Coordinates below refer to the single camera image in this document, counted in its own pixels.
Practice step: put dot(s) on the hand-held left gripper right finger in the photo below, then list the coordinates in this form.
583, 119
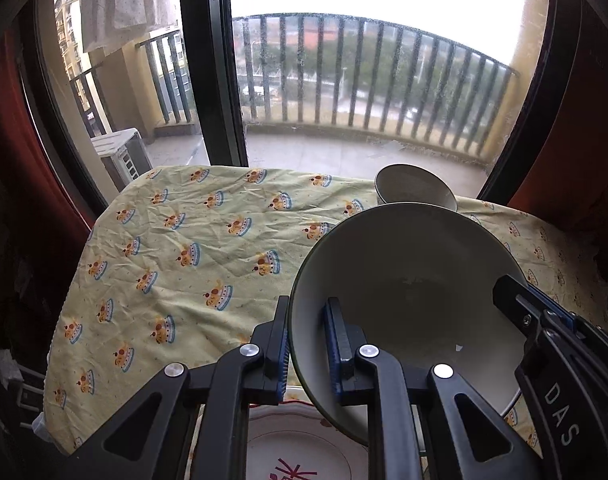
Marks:
334, 350

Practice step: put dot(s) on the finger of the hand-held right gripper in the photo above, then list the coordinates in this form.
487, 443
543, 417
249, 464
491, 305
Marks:
514, 305
559, 307

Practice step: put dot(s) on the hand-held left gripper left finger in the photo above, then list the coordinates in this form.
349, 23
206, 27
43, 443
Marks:
274, 355

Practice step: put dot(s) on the white plate with yellow flowers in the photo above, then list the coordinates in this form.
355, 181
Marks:
294, 440

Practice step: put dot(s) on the cream floral bowl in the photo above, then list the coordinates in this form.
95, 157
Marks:
414, 185
409, 285

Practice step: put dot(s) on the red curtain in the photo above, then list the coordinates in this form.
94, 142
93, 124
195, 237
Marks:
574, 160
33, 160

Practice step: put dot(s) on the yellow cake print tablecloth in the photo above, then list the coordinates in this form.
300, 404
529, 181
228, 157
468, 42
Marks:
183, 220

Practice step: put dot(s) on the air conditioner outdoor unit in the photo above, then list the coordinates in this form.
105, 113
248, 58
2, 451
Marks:
123, 157

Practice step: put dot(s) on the balcony railing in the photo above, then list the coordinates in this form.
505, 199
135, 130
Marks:
334, 85

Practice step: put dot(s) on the white hanging cloth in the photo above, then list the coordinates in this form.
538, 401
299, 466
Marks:
123, 0

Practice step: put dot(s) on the apartment building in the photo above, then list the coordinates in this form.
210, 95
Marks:
63, 15

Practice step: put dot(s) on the black window frame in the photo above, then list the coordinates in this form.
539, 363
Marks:
208, 60

